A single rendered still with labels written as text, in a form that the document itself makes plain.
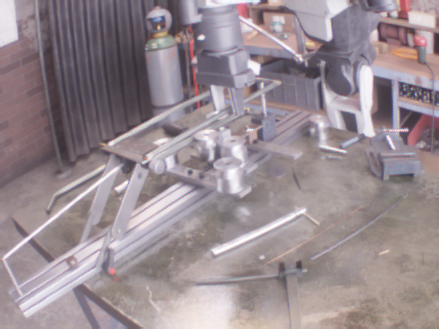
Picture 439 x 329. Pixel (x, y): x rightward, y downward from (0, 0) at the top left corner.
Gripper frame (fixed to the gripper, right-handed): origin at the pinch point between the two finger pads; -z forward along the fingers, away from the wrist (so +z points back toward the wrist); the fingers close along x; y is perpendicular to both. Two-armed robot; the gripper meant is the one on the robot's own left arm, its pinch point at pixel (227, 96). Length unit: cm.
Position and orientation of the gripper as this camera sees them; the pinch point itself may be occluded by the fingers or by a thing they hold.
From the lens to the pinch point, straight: 87.5
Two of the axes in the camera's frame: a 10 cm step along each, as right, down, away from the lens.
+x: 7.7, 2.0, -6.0
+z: -1.3, -8.8, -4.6
